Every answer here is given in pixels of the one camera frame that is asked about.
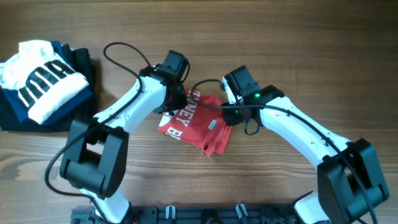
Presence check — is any red t-shirt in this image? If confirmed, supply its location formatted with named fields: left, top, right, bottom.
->
left=157, top=90, right=232, bottom=157

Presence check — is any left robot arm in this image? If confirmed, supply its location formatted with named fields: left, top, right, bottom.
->
left=54, top=64, right=188, bottom=223

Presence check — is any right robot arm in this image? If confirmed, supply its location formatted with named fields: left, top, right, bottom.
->
left=221, top=82, right=389, bottom=223

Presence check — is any black folded garment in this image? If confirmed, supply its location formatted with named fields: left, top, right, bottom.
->
left=1, top=41, right=97, bottom=133

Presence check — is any blue folded garment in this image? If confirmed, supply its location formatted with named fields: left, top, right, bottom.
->
left=2, top=40, right=94, bottom=126

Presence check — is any right black cable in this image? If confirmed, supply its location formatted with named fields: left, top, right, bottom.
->
left=189, top=78, right=379, bottom=224

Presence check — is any black cable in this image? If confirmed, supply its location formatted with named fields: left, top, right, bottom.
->
left=44, top=42, right=153, bottom=223
left=189, top=78, right=379, bottom=224

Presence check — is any left black cable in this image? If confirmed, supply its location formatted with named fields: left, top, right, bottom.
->
left=44, top=42, right=153, bottom=223

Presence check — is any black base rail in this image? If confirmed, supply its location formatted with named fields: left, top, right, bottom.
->
left=70, top=203, right=299, bottom=224

